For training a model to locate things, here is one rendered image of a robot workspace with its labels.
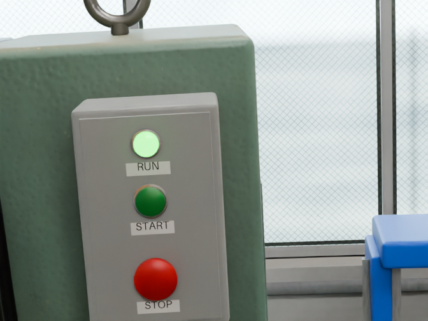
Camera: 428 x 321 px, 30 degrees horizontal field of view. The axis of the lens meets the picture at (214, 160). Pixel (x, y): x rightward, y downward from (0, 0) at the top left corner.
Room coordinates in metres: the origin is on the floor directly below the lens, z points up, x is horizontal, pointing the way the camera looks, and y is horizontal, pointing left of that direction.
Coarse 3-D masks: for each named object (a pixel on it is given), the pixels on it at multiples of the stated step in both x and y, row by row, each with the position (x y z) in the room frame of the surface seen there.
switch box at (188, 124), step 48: (144, 96) 0.58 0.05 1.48; (192, 96) 0.57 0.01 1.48; (96, 144) 0.53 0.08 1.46; (192, 144) 0.53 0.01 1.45; (96, 192) 0.53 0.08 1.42; (192, 192) 0.53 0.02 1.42; (96, 240) 0.53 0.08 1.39; (144, 240) 0.53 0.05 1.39; (192, 240) 0.53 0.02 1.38; (96, 288) 0.53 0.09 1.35; (192, 288) 0.53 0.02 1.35
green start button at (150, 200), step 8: (152, 184) 0.53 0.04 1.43; (136, 192) 0.53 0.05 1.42; (144, 192) 0.52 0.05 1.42; (152, 192) 0.52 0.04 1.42; (160, 192) 0.53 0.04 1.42; (136, 200) 0.53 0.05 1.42; (144, 200) 0.52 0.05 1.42; (152, 200) 0.52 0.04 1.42; (160, 200) 0.52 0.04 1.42; (136, 208) 0.53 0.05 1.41; (144, 208) 0.52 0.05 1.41; (152, 208) 0.52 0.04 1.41; (160, 208) 0.52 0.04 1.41; (144, 216) 0.53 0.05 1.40; (152, 216) 0.53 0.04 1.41
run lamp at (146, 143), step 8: (136, 136) 0.53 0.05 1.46; (144, 136) 0.52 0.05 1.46; (152, 136) 0.52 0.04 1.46; (136, 144) 0.52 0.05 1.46; (144, 144) 0.52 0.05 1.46; (152, 144) 0.52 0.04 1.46; (160, 144) 0.53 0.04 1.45; (136, 152) 0.53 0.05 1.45; (144, 152) 0.52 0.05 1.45; (152, 152) 0.52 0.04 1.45
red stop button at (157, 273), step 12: (144, 264) 0.52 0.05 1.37; (156, 264) 0.52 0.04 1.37; (168, 264) 0.52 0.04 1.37; (144, 276) 0.52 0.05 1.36; (156, 276) 0.52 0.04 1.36; (168, 276) 0.52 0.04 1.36; (144, 288) 0.52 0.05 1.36; (156, 288) 0.52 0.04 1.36; (168, 288) 0.52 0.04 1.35; (156, 300) 0.52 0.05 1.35
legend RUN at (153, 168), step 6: (144, 162) 0.53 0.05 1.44; (150, 162) 0.53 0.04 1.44; (156, 162) 0.53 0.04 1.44; (162, 162) 0.53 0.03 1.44; (168, 162) 0.53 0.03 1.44; (126, 168) 0.53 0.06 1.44; (132, 168) 0.53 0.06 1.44; (138, 168) 0.53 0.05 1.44; (144, 168) 0.53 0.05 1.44; (150, 168) 0.53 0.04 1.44; (156, 168) 0.53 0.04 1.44; (162, 168) 0.53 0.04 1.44; (168, 168) 0.53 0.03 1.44; (132, 174) 0.53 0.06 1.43; (138, 174) 0.53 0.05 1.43; (144, 174) 0.53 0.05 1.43; (150, 174) 0.53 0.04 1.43; (156, 174) 0.53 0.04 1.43; (162, 174) 0.53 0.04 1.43
